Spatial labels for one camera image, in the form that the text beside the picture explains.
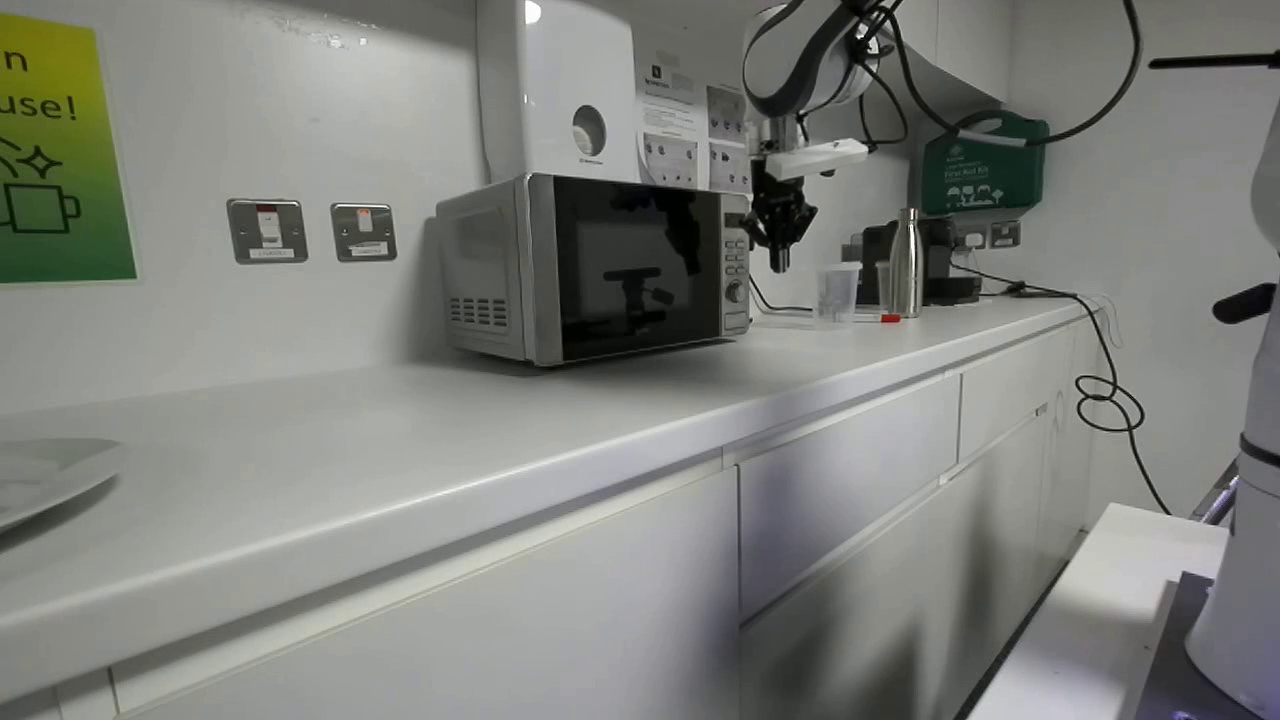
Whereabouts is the black coffee machine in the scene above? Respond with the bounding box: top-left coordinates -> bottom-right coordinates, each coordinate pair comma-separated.
919,219 -> 989,303

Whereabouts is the steel bottle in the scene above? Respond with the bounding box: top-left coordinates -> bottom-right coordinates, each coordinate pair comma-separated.
899,208 -> 923,316

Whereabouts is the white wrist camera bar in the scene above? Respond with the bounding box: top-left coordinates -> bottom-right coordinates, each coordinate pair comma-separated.
762,141 -> 869,179

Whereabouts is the black looped floor cable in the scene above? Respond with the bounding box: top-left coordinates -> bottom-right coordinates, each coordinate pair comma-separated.
983,271 -> 1174,520

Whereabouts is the single wall switch socket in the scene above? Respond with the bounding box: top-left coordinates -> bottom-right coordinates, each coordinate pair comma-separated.
229,198 -> 306,264

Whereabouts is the green yellow wall poster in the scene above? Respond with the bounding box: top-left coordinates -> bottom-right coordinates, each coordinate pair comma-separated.
0,10 -> 135,284

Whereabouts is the white base table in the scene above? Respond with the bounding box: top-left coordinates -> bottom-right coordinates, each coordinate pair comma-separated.
969,502 -> 1228,720

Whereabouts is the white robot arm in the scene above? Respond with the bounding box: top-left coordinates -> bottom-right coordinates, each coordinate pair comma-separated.
740,0 -> 908,271

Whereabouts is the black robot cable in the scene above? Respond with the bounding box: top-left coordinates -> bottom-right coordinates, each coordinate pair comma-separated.
853,0 -> 1148,148

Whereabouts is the white plate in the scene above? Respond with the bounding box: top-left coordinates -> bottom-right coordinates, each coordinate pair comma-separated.
0,441 -> 123,528

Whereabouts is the white paper towel dispenser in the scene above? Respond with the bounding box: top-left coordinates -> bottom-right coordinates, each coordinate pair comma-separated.
477,0 -> 641,179

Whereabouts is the white instruction poster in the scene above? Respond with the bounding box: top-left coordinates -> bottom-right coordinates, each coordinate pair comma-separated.
635,52 -> 753,194

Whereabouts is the silver microwave oven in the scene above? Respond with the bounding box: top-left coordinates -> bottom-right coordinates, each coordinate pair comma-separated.
428,172 -> 747,368

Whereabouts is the clear plastic measuring jug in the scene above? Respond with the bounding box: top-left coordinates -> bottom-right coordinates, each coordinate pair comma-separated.
814,258 -> 859,322

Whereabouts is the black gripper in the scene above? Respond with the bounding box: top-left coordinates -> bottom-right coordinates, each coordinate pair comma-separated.
753,158 -> 814,271

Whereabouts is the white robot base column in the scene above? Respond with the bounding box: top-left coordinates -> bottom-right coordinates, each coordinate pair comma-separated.
1181,97 -> 1280,720

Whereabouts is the green first aid box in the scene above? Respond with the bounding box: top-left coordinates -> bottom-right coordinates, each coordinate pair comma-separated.
923,113 -> 1049,215

